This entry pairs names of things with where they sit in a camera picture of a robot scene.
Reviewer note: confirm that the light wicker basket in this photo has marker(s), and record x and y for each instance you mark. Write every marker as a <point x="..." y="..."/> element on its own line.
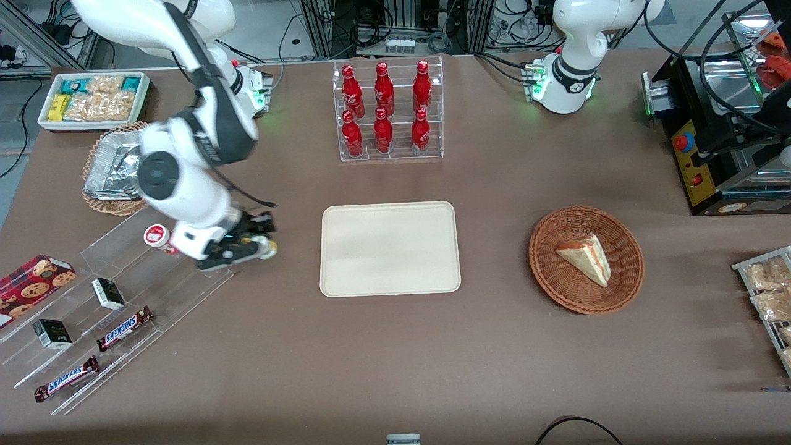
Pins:
<point x="108" y="207"/>

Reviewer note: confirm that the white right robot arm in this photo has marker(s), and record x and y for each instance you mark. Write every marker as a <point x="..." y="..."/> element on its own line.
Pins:
<point x="185" y="191"/>

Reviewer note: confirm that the aluminium foil tray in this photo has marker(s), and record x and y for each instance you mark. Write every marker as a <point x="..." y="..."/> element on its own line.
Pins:
<point x="114" y="164"/>

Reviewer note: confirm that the blue flat strip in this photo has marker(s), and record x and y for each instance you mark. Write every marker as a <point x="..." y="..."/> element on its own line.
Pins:
<point x="775" y="389"/>

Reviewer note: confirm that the clear acrylic tiered stand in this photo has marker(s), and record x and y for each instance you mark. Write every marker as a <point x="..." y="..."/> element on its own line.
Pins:
<point x="179" y="290"/>

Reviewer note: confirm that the clear acrylic bottle rack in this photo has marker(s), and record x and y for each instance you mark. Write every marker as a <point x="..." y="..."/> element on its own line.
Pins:
<point x="395" y="157"/>

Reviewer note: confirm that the white snack bin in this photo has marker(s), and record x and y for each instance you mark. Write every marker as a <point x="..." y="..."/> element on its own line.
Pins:
<point x="99" y="126"/>

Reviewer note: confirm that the teal snack packet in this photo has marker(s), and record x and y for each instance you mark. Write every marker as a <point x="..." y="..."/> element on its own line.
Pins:
<point x="131" y="83"/>
<point x="73" y="85"/>

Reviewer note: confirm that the white terminal block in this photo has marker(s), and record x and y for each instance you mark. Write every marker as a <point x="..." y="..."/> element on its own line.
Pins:
<point x="398" y="45"/>

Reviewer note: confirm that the Snickers bar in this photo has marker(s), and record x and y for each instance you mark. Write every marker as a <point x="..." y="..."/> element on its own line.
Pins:
<point x="67" y="378"/>
<point x="123" y="329"/>

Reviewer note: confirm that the clear bag of crackers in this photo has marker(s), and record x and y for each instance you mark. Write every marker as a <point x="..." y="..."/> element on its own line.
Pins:
<point x="788" y="357"/>
<point x="105" y="84"/>
<point x="775" y="306"/>
<point x="786" y="335"/>
<point x="102" y="106"/>
<point x="769" y="275"/>

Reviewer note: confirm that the red tartan cookie box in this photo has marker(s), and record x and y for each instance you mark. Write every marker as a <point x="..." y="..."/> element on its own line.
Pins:
<point x="31" y="284"/>

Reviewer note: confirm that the black food warmer appliance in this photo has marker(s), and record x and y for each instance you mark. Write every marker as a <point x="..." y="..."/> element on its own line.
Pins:
<point x="698" y="154"/>

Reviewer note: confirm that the brown wicker basket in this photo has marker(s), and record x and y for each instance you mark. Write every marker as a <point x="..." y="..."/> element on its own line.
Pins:
<point x="556" y="278"/>

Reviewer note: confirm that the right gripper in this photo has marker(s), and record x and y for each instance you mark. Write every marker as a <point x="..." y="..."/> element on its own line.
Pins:
<point x="254" y="224"/>

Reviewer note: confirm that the red gum canister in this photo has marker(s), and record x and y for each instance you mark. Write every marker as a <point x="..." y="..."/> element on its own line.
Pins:
<point x="157" y="235"/>

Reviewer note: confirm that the small grey box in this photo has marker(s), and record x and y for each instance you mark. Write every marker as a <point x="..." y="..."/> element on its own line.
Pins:
<point x="403" y="440"/>

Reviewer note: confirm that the red cola bottle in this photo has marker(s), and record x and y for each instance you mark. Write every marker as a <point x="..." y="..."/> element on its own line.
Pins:
<point x="352" y="136"/>
<point x="422" y="86"/>
<point x="420" y="133"/>
<point x="384" y="89"/>
<point x="383" y="133"/>
<point x="352" y="89"/>

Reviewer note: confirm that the small black box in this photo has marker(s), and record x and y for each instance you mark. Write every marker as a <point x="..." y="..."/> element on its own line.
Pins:
<point x="110" y="295"/>
<point x="54" y="335"/>

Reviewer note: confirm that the yellow snack packet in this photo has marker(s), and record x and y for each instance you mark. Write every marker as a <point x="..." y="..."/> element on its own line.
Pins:
<point x="59" y="106"/>

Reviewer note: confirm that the sandwich wedge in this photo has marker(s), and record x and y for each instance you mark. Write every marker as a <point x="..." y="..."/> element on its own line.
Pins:
<point x="587" y="256"/>

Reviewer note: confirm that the cream plastic tray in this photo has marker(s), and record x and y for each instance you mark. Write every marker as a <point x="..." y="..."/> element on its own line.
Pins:
<point x="389" y="247"/>

